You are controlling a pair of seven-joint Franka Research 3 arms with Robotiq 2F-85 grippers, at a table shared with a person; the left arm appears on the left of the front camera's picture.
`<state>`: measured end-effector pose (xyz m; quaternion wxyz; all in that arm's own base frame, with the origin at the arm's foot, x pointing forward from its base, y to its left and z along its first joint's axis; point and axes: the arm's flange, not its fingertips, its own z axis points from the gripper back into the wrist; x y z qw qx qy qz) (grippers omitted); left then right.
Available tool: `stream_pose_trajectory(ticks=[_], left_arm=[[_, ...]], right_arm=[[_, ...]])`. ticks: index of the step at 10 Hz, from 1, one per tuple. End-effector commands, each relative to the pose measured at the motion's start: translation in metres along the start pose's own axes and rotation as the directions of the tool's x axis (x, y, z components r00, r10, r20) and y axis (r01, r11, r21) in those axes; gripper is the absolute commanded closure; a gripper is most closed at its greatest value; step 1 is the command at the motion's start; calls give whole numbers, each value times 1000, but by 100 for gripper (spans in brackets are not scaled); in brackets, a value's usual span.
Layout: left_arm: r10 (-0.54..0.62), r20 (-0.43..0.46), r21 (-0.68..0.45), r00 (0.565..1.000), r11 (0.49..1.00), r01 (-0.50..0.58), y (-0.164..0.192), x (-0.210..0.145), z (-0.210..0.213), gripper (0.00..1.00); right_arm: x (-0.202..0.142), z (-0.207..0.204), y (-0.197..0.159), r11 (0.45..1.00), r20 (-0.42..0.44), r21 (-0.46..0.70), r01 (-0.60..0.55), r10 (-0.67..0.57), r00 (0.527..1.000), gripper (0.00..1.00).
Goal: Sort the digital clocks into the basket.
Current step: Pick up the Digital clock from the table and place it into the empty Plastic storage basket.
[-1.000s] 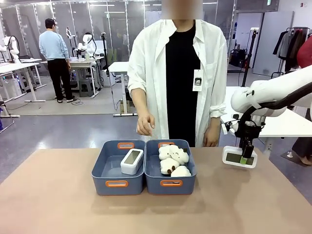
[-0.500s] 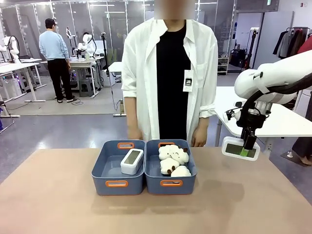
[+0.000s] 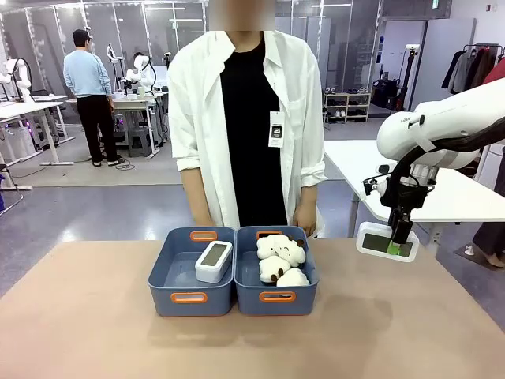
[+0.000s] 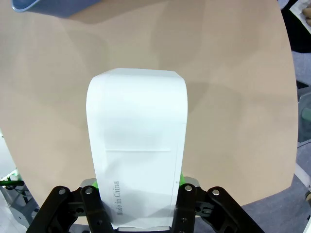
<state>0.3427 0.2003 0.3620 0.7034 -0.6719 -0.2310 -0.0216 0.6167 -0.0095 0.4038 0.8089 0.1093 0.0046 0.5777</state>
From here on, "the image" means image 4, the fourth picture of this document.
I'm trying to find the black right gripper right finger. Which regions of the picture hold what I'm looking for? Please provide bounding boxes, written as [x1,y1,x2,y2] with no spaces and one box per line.
[170,171,265,233]

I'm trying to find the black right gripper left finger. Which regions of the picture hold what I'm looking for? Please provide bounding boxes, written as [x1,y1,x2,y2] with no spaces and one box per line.
[25,178,115,233]

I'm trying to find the white digital clock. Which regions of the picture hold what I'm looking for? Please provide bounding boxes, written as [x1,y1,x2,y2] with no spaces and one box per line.
[86,67,189,230]

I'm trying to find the large blue plastic basket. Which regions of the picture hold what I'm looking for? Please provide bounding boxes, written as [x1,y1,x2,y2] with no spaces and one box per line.
[11,0,102,19]

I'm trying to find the grey box beside table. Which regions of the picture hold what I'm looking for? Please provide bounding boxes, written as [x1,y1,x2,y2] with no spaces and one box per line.
[296,82,311,144]

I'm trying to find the white paper sheet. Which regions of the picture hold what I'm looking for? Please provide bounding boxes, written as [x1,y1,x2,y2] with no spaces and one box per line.
[289,0,311,34]

